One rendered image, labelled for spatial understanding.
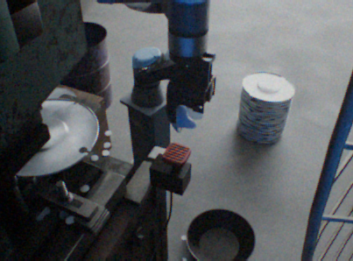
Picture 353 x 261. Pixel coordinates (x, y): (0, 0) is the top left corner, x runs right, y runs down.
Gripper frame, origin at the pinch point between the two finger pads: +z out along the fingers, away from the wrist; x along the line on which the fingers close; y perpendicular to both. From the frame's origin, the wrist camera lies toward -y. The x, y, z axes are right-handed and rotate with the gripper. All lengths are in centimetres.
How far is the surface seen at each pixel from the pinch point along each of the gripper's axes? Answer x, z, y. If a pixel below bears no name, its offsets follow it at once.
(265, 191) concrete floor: 62, 84, 23
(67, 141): -9.5, 6.4, -25.5
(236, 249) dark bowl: 24, 84, 18
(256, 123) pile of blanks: 95, 70, 7
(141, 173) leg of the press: -0.8, 20.3, -10.2
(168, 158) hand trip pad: -2.7, 8.5, -0.9
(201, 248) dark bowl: 19, 84, 4
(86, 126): -2.8, 6.4, -24.5
